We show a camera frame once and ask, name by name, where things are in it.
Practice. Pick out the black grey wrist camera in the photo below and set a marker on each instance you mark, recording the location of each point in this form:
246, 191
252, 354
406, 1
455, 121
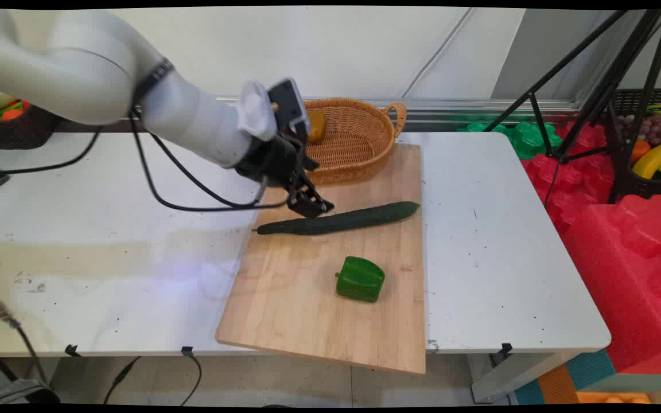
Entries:
288, 106

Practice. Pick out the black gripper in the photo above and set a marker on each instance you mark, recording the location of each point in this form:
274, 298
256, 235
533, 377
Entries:
273, 160

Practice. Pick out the metal window rail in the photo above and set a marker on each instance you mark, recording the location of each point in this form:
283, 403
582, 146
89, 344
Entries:
479, 109

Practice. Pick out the black plastic fruit basket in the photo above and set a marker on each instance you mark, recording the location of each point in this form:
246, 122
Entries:
632, 186

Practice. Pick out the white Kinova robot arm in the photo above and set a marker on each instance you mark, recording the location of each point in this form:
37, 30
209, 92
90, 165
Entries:
95, 74

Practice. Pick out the yellow-brown potato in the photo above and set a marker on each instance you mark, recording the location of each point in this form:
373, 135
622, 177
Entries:
317, 127

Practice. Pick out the dark green cucumber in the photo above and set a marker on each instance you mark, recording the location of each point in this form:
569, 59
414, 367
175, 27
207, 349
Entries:
365, 218

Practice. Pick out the yellow banana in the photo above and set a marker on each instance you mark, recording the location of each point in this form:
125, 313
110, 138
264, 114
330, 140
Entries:
654, 159

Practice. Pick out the large red foam block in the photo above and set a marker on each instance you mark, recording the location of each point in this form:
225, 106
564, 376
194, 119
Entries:
629, 275

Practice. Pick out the dark brown wicker basket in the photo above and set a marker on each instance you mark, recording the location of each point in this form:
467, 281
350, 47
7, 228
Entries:
18, 133

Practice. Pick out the grey black base device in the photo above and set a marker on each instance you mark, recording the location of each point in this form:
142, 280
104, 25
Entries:
18, 394

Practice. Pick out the white table leg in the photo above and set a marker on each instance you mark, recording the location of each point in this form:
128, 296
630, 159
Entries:
508, 378

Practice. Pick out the purple grapes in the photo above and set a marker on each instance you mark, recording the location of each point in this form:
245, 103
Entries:
654, 129

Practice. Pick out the orange toy vegetable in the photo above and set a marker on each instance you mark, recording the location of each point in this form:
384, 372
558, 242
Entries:
12, 114

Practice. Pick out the orange fruit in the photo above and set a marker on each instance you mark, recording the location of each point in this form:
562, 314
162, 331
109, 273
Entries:
639, 150

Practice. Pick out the wooden cutting board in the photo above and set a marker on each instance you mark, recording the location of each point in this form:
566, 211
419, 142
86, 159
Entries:
307, 310

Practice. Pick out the orange foam piece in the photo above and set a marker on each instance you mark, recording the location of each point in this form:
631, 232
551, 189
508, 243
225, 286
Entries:
611, 397

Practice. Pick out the green foam block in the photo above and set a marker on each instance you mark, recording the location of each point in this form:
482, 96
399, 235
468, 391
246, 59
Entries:
528, 140

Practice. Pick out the teal orange foam mat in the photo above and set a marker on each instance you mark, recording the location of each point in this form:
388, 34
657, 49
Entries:
588, 376

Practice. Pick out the black tripod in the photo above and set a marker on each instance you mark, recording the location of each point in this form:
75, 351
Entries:
560, 64

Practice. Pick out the small red foam block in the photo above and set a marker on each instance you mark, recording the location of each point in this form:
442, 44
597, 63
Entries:
571, 183

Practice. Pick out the green bell pepper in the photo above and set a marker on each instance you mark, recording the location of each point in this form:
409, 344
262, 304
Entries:
360, 279

